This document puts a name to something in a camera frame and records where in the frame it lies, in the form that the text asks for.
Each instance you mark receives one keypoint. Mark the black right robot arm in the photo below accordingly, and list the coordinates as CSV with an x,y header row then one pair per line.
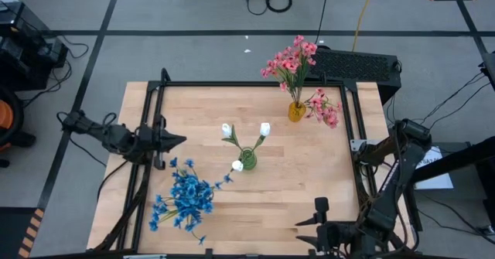
x,y
402,166

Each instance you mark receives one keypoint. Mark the orange and black machine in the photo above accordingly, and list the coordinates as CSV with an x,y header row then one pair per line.
x,y
5,116

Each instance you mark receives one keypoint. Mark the black equipment cart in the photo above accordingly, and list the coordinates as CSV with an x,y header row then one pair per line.
x,y
23,58

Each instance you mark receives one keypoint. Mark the black perforated computer case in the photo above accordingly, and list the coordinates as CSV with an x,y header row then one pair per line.
x,y
356,65

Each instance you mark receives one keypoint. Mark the green glass vase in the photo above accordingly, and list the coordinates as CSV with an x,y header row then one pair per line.
x,y
249,160

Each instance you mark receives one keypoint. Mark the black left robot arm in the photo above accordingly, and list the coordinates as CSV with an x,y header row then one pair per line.
x,y
116,139

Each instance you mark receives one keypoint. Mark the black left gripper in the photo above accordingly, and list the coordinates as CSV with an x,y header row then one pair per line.
x,y
159,143

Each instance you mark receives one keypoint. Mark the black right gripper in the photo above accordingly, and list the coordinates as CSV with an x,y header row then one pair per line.
x,y
334,236

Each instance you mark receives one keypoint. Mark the white artificial tulip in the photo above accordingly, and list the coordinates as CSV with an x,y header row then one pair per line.
x,y
226,129
237,165

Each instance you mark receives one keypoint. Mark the black equipment stand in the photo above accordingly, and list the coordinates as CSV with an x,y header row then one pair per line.
x,y
456,160

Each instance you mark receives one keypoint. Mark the white paper sign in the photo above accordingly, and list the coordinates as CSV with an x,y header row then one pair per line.
x,y
437,178

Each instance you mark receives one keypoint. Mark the yellow glass vase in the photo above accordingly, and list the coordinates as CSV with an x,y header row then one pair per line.
x,y
296,113

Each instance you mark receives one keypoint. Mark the black metal table frame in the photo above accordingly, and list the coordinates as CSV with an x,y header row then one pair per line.
x,y
232,84

